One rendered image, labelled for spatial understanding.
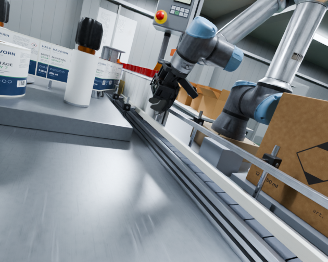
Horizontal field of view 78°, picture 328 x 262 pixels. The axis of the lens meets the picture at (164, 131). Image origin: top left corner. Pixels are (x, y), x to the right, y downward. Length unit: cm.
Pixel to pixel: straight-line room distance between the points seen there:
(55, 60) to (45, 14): 459
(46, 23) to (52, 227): 533
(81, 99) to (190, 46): 42
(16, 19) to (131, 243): 554
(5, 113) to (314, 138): 76
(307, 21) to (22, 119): 87
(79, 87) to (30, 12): 490
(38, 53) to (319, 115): 97
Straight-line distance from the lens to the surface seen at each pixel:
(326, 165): 57
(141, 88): 95
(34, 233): 33
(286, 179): 43
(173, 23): 107
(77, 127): 66
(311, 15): 83
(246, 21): 85
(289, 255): 38
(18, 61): 75
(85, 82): 79
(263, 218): 37
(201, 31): 62
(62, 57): 100
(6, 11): 108
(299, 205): 60
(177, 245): 36
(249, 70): 659
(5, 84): 75
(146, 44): 543
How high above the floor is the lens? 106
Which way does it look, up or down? 14 degrees down
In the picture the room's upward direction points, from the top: 17 degrees clockwise
